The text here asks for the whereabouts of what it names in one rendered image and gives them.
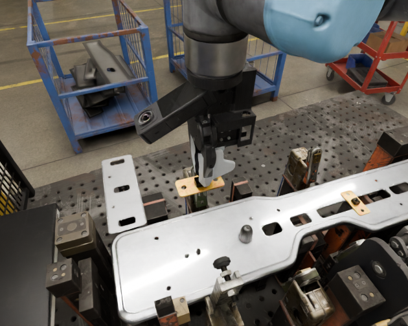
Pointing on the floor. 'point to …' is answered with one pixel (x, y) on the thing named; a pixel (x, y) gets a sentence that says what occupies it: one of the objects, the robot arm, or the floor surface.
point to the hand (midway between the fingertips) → (199, 177)
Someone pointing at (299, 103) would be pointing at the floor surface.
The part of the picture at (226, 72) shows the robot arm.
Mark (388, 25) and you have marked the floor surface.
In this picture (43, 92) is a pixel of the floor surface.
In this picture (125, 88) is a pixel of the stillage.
